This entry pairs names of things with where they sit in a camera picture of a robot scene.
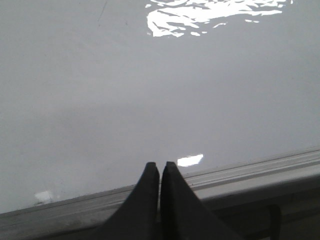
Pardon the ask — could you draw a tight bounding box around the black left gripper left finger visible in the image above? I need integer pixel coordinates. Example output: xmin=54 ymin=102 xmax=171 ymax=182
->
xmin=87 ymin=162 xmax=160 ymax=240

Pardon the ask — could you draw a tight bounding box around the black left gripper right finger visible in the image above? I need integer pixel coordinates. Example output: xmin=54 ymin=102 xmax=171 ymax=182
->
xmin=160 ymin=162 xmax=242 ymax=240

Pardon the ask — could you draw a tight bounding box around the white whiteboard with aluminium frame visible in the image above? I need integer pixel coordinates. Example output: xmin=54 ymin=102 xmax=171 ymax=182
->
xmin=0 ymin=0 xmax=320 ymax=240

